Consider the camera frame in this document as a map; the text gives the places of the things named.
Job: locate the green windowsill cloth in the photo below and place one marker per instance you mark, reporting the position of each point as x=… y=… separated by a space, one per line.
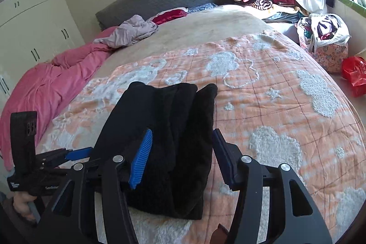
x=353 y=5

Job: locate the person's left hand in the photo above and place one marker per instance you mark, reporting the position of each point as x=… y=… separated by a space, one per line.
x=23 y=206

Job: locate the black shirt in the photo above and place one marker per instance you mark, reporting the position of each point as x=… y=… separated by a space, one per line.
x=171 y=124

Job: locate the red plastic bag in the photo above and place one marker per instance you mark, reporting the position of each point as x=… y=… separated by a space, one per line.
x=356 y=75

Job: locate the blue patterned cloth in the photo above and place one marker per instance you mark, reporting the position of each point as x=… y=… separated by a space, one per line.
x=203 y=7

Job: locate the beige fleece blanket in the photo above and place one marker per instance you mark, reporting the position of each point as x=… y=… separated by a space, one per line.
x=200 y=29

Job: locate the pink duvet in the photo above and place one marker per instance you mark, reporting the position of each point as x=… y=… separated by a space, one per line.
x=48 y=84

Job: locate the person's right hand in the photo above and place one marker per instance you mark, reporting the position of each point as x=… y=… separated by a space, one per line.
x=219 y=234

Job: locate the lilac grey garment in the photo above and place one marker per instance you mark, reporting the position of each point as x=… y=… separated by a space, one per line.
x=131 y=31

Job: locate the orange plaid cloud blanket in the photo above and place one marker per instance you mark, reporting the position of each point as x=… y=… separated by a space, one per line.
x=271 y=95

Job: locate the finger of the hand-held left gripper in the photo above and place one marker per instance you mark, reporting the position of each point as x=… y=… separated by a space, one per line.
x=80 y=153

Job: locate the white wardrobe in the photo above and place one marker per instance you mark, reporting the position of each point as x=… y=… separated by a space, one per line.
x=37 y=29

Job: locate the floral bag of clothes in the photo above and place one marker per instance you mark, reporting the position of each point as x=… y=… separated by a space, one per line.
x=326 y=41

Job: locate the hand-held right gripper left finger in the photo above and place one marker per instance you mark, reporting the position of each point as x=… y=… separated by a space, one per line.
x=140 y=159

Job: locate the red garment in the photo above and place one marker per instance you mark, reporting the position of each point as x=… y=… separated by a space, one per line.
x=170 y=16

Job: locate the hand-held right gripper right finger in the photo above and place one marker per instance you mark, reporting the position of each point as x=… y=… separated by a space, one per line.
x=226 y=159

